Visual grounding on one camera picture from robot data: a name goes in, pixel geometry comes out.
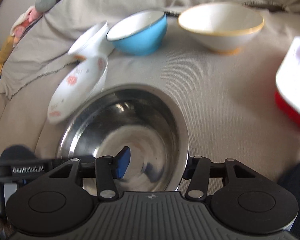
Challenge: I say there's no white bowl yellow rim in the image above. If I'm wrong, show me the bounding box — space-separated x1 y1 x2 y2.
178 2 264 54

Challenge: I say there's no blue enamel bowl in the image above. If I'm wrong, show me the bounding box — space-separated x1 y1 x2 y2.
106 9 167 55

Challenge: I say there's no stainless steel bowl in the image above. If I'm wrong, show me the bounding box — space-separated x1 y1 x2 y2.
56 84 189 191

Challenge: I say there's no grey bed sheet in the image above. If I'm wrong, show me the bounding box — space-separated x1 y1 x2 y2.
0 0 300 179

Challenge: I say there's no pink white plush toy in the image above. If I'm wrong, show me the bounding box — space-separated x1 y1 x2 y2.
10 6 42 44

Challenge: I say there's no floral white ceramic bowl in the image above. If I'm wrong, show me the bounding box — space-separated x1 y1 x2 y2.
47 55 108 124

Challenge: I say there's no yellow plush toy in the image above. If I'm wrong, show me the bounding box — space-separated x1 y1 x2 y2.
0 35 19 75

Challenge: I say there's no grey round plush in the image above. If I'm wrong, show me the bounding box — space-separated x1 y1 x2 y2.
34 0 59 13

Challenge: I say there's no white red plastic tray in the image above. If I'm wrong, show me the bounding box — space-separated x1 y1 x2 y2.
275 36 300 128

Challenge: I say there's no white plastic cup bowl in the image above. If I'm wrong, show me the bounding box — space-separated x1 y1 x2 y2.
68 21 114 60

